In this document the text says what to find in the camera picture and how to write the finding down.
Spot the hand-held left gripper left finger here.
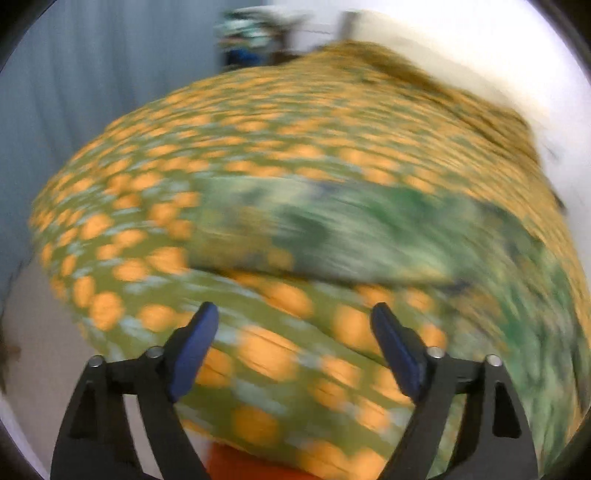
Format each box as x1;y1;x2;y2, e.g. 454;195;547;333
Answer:
50;302;219;480

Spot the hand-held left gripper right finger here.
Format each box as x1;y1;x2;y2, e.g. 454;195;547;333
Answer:
370;302;539;480

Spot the green floral silk garment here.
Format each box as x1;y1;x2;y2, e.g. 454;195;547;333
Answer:
188;176;583;464

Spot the orange cloth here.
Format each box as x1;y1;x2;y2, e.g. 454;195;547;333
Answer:
205;442;324;480

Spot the green orange floral bedspread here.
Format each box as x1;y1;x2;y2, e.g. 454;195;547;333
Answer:
28;39;583;480

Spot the grey blue curtain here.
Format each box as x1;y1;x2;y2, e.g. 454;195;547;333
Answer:
0;4;274;296

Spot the white pillow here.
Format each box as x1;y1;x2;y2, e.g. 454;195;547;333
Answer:
344;10;546;121

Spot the dark cluttered furniture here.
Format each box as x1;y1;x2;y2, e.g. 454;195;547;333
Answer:
216;9;303;70

